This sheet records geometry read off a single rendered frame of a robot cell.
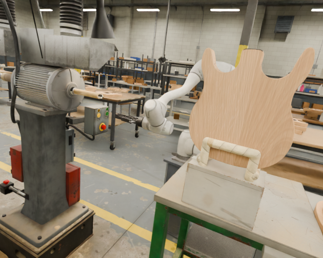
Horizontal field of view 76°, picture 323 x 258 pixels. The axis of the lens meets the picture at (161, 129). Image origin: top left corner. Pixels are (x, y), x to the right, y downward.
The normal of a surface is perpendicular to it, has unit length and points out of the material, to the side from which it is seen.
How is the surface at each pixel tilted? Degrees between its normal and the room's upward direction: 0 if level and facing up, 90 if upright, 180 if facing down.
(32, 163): 90
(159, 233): 90
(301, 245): 0
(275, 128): 90
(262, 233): 0
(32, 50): 90
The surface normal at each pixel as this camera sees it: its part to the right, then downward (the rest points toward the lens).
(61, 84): 0.84, 0.18
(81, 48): -0.43, 0.19
